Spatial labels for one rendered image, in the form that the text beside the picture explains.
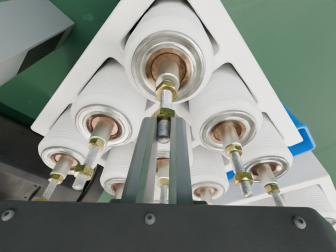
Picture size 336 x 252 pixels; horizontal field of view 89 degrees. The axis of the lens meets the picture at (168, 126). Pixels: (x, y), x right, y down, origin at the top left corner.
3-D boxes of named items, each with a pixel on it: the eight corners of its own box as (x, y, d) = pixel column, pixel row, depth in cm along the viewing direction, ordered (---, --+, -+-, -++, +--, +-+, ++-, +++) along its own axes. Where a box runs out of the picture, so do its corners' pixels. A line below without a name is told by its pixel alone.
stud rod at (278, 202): (267, 175, 27) (291, 228, 22) (272, 177, 28) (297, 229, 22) (262, 178, 28) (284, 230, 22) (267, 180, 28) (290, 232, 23)
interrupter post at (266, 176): (258, 173, 30) (265, 191, 28) (253, 167, 29) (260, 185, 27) (272, 168, 29) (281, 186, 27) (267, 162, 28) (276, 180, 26)
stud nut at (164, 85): (166, 102, 16) (166, 107, 15) (152, 90, 15) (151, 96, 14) (181, 88, 15) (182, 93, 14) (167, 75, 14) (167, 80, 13)
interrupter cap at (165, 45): (168, 8, 14) (168, 9, 14) (219, 70, 18) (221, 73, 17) (117, 69, 18) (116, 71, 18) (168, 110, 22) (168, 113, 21)
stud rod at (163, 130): (167, 87, 17) (164, 147, 11) (160, 81, 16) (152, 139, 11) (175, 80, 16) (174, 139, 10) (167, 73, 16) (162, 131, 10)
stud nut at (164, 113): (164, 130, 13) (164, 138, 12) (147, 118, 12) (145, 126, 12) (183, 116, 12) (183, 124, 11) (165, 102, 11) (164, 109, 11)
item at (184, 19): (171, -22, 27) (168, -14, 13) (208, 27, 31) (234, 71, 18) (134, 27, 31) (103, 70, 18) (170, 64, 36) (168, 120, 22)
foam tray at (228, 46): (166, 152, 66) (164, 198, 53) (69, 84, 48) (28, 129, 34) (268, 93, 48) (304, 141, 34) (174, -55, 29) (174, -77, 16)
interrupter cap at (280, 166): (250, 183, 33) (251, 187, 32) (232, 165, 29) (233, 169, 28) (293, 170, 29) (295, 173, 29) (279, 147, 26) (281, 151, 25)
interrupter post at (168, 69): (168, 52, 17) (167, 66, 14) (184, 69, 18) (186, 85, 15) (152, 69, 18) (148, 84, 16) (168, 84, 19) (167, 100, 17)
